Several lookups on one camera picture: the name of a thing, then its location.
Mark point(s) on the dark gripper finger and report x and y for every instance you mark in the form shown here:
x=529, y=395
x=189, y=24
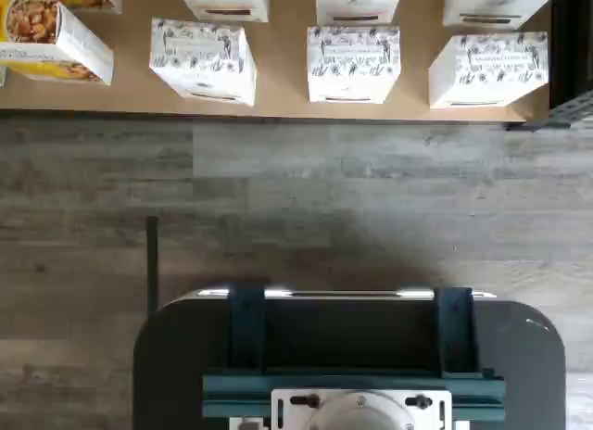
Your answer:
x=454, y=328
x=248, y=328

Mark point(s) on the black metal shelf rack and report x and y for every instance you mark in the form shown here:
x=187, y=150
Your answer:
x=572, y=112

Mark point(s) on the dark grey rounded platform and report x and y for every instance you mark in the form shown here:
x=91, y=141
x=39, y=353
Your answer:
x=185, y=356

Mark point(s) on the thin black pole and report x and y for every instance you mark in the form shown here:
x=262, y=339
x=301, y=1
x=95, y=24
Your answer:
x=152, y=263

